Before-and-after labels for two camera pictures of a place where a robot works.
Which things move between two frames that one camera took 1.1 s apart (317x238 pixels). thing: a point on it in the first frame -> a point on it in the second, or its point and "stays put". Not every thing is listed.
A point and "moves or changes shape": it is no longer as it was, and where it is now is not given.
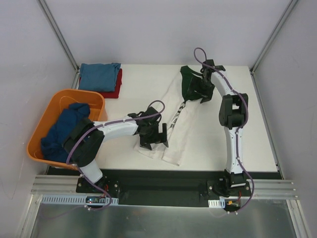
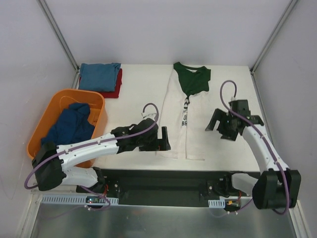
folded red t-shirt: x=115 y=94 stays put
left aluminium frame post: x=61 y=38 stays put
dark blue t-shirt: x=52 y=146 stays put
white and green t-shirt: x=178 y=109 moves or changes shape
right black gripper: x=197 y=87 -> x=223 y=124
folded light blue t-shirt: x=98 y=77 stays put
